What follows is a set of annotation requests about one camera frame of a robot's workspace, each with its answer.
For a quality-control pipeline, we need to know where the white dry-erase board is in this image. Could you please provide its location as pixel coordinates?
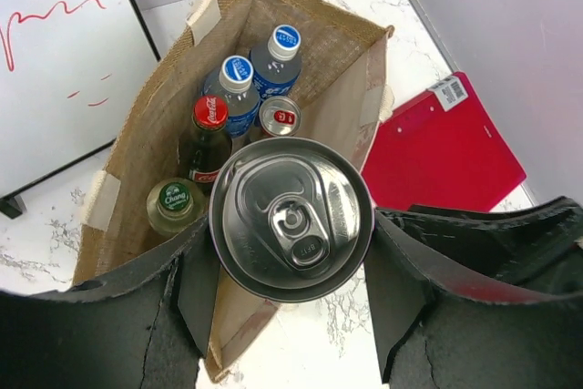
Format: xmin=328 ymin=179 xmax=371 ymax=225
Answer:
xmin=1 ymin=0 xmax=159 ymax=219

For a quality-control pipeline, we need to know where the silver beverage can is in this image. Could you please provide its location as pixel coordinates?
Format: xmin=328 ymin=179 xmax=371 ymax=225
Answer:
xmin=249 ymin=96 xmax=302 ymax=142

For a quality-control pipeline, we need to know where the blue-label water bottle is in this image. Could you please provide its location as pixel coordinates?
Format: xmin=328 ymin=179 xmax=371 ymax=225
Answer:
xmin=249 ymin=25 xmax=302 ymax=103
xmin=202 ymin=55 xmax=260 ymax=139

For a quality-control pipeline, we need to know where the Coca-Cola glass bottle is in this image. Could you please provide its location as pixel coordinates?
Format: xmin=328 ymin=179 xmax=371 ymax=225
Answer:
xmin=178 ymin=95 xmax=232 ymax=196

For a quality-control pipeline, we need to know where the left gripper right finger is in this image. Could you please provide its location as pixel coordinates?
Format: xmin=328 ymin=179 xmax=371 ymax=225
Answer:
xmin=364 ymin=197 xmax=582 ymax=388

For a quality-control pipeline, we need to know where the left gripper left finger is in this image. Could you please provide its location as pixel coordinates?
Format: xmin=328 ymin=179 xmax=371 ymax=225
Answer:
xmin=1 ymin=218 xmax=220 ymax=388

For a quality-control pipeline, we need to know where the black and yellow can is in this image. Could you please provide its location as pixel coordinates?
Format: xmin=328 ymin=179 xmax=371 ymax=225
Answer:
xmin=208 ymin=137 xmax=374 ymax=303

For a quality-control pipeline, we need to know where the brown canvas tote bag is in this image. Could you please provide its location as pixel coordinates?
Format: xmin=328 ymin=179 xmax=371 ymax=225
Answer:
xmin=71 ymin=0 xmax=396 ymax=384

